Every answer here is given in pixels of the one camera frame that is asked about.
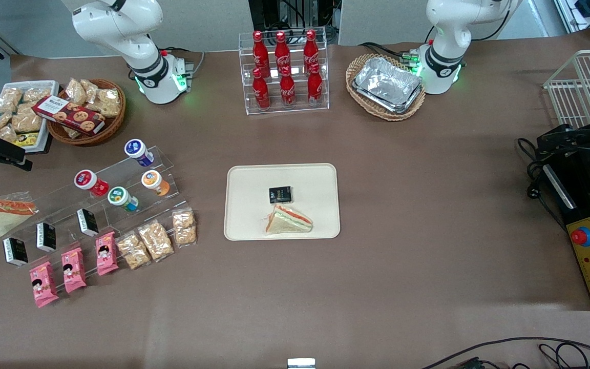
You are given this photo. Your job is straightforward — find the green gum bottle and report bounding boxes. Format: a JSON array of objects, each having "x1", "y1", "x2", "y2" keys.
[{"x1": 108, "y1": 187, "x2": 140, "y2": 213}]

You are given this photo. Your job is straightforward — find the red gum bottle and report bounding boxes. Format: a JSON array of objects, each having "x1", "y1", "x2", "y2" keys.
[{"x1": 74, "y1": 169, "x2": 110, "y2": 197}]

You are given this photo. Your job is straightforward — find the blue gum bottle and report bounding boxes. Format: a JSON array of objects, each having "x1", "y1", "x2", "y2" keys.
[{"x1": 124, "y1": 138, "x2": 155, "y2": 168}]

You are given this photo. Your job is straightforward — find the orange gum bottle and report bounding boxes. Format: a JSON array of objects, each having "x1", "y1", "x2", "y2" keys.
[{"x1": 141, "y1": 170, "x2": 171, "y2": 197}]

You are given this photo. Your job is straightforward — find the beige plastic tray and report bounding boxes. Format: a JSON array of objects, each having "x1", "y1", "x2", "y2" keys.
[{"x1": 223, "y1": 163, "x2": 341, "y2": 241}]

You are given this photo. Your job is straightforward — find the yellow snack packet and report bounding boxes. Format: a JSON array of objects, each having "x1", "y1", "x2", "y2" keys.
[{"x1": 14, "y1": 132, "x2": 40, "y2": 149}]

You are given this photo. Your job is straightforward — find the white rectangular dish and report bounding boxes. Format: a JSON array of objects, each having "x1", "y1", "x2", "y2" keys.
[{"x1": 0, "y1": 80, "x2": 60, "y2": 154}]

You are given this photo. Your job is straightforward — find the wrapped triangle sandwich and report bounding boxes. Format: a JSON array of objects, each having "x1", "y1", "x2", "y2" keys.
[
  {"x1": 265, "y1": 204, "x2": 313, "y2": 235},
  {"x1": 0, "y1": 192, "x2": 38, "y2": 242}
]

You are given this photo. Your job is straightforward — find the red cookie box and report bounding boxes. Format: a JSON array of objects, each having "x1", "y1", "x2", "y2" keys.
[{"x1": 32, "y1": 95, "x2": 107, "y2": 136}]

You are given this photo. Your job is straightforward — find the small black box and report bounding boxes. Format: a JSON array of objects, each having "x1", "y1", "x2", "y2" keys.
[
  {"x1": 36, "y1": 221, "x2": 57, "y2": 253},
  {"x1": 76, "y1": 208, "x2": 100, "y2": 237},
  {"x1": 3, "y1": 237, "x2": 29, "y2": 268},
  {"x1": 268, "y1": 186, "x2": 293, "y2": 204}
]

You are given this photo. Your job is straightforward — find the dark wicker basket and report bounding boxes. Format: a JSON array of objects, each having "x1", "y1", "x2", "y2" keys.
[{"x1": 46, "y1": 78, "x2": 127, "y2": 147}]

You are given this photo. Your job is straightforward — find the pink snack packet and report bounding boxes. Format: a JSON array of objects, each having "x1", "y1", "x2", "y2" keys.
[
  {"x1": 29, "y1": 261, "x2": 59, "y2": 309},
  {"x1": 60, "y1": 247, "x2": 87, "y2": 294},
  {"x1": 95, "y1": 231, "x2": 119, "y2": 276}
]

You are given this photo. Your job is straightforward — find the clear acrylic tiered stand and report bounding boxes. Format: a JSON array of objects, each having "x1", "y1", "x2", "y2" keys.
[{"x1": 0, "y1": 146, "x2": 189, "y2": 268}]

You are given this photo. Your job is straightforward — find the stacked aluminium foil trays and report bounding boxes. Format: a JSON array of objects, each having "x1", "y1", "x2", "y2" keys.
[{"x1": 352, "y1": 56, "x2": 424, "y2": 114}]

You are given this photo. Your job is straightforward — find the light wicker basket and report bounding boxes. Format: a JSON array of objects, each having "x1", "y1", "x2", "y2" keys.
[{"x1": 345, "y1": 53, "x2": 427, "y2": 122}]

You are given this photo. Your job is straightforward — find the red cola bottle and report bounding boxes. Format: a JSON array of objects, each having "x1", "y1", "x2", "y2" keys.
[
  {"x1": 252, "y1": 31, "x2": 270, "y2": 77},
  {"x1": 307, "y1": 63, "x2": 324, "y2": 105},
  {"x1": 275, "y1": 31, "x2": 292, "y2": 76},
  {"x1": 279, "y1": 66, "x2": 297, "y2": 108},
  {"x1": 303, "y1": 29, "x2": 320, "y2": 75},
  {"x1": 252, "y1": 68, "x2": 271, "y2": 110}
]

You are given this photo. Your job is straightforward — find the clear acrylic bottle rack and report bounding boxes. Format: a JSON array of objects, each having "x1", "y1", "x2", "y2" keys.
[{"x1": 238, "y1": 26, "x2": 330, "y2": 116}]

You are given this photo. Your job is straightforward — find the black equipment rack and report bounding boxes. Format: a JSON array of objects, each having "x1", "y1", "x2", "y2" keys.
[{"x1": 248, "y1": 0, "x2": 342, "y2": 32}]

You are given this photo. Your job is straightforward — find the black machine power cable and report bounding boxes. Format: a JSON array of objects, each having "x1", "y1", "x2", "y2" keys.
[{"x1": 517, "y1": 137, "x2": 568, "y2": 232}]

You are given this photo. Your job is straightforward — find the white wire basket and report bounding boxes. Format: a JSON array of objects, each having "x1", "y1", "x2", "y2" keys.
[{"x1": 543, "y1": 49, "x2": 590, "y2": 130}]

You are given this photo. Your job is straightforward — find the aluminium frame shelf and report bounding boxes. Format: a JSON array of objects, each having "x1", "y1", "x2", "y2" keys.
[{"x1": 553, "y1": 0, "x2": 590, "y2": 37}]

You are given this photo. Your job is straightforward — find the black arm base cables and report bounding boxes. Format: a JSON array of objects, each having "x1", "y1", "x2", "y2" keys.
[{"x1": 359, "y1": 40, "x2": 430, "y2": 67}]

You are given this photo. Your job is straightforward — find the black floor cable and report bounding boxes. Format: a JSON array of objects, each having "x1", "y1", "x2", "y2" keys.
[{"x1": 420, "y1": 337, "x2": 590, "y2": 369}]

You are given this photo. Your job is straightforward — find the grey arm base cable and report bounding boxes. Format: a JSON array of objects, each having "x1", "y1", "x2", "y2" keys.
[{"x1": 160, "y1": 47, "x2": 206, "y2": 78}]

